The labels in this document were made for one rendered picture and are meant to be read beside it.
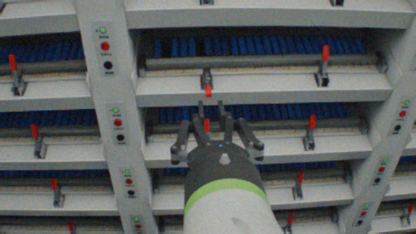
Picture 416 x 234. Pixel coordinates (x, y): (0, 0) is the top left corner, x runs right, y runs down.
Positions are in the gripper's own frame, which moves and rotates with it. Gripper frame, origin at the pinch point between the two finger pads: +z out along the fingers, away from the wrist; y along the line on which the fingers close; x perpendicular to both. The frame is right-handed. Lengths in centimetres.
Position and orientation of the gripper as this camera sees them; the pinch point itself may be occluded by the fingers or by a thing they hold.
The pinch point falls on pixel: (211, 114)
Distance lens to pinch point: 59.8
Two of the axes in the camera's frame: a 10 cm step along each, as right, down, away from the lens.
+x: -0.1, -9.1, -4.1
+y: 10.0, -0.3, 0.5
